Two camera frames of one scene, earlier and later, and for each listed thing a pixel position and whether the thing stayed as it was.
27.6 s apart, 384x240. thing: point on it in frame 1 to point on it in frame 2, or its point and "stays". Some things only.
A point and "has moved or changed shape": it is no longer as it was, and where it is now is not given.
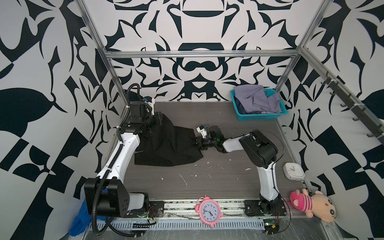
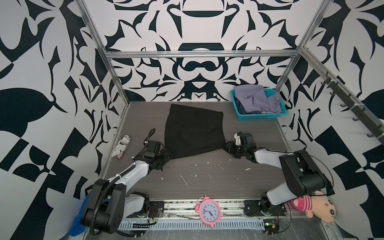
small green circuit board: (271, 227) stays
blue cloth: (81, 221) stays
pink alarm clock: (209, 211) stays
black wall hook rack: (366, 119) stays
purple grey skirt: (254, 100) stays
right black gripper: (200, 142) to (230, 148)
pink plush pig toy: (318, 205) stays
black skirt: (165, 145) has moved or changed shape
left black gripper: (155, 123) to (167, 156)
